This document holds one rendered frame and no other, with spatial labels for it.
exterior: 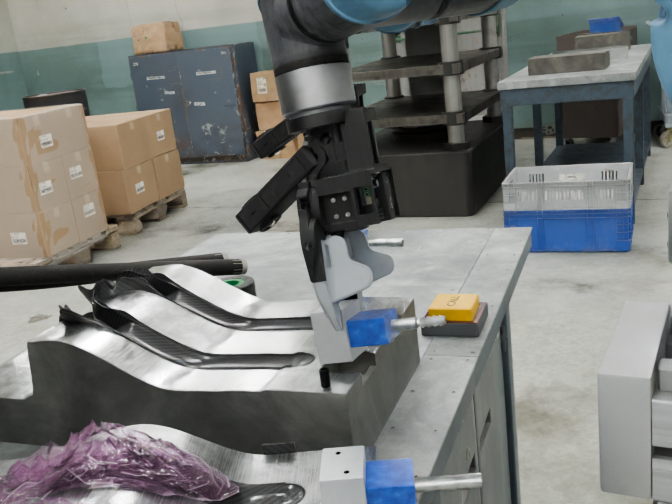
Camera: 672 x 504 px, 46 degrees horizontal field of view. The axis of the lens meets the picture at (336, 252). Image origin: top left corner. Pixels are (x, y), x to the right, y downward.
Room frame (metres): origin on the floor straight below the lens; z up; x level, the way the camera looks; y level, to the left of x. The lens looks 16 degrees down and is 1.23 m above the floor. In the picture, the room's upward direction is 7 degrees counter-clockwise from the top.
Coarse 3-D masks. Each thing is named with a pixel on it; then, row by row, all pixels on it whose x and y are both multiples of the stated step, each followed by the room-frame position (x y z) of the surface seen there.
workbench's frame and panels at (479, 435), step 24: (528, 240) 1.44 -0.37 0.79; (504, 312) 1.14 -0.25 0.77; (504, 336) 1.43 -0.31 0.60; (480, 360) 0.95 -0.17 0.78; (504, 360) 1.44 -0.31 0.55; (480, 384) 1.22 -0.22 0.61; (504, 384) 1.44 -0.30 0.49; (480, 408) 1.21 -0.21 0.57; (504, 408) 1.43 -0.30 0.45; (456, 432) 0.80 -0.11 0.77; (480, 432) 1.20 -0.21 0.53; (504, 432) 1.41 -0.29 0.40; (456, 456) 1.03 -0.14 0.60; (480, 456) 1.18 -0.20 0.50; (504, 456) 1.39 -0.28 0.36; (504, 480) 1.38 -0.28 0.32
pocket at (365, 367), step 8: (368, 352) 0.78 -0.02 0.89; (360, 360) 0.78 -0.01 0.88; (368, 360) 0.78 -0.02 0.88; (328, 368) 0.77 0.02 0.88; (336, 368) 0.79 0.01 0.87; (344, 368) 0.79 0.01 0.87; (352, 368) 0.79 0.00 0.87; (360, 368) 0.78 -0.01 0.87; (368, 368) 0.78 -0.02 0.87; (368, 376) 0.75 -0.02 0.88
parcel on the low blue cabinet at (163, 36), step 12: (144, 24) 8.12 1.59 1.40; (156, 24) 8.06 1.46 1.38; (168, 24) 8.09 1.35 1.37; (132, 36) 8.18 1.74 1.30; (144, 36) 8.10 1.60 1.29; (156, 36) 8.05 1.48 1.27; (168, 36) 8.06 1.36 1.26; (180, 36) 8.25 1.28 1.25; (144, 48) 8.12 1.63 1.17; (156, 48) 8.06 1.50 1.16; (168, 48) 8.05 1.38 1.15; (180, 48) 8.22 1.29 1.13
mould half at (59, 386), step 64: (192, 320) 0.91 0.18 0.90; (0, 384) 0.88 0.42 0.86; (64, 384) 0.81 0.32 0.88; (128, 384) 0.78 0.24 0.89; (192, 384) 0.77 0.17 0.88; (256, 384) 0.74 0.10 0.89; (320, 384) 0.71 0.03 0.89; (384, 384) 0.79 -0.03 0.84; (256, 448) 0.73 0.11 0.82; (320, 448) 0.70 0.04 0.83
